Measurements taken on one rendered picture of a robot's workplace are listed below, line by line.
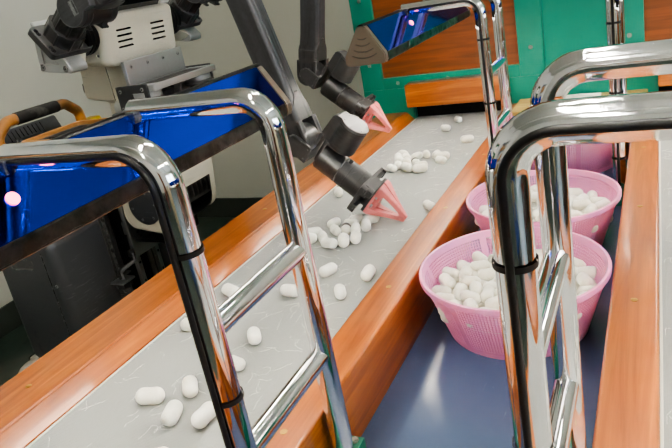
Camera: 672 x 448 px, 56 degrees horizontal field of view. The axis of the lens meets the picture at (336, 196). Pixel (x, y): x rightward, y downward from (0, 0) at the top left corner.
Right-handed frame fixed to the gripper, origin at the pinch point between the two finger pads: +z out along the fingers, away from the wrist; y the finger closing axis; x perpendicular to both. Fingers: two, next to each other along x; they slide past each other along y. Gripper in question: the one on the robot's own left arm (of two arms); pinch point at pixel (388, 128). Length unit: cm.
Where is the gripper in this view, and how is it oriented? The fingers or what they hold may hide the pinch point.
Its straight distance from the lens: 163.0
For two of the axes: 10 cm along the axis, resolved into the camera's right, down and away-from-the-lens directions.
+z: 7.9, 6.0, -1.3
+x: -4.4, 7.1, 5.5
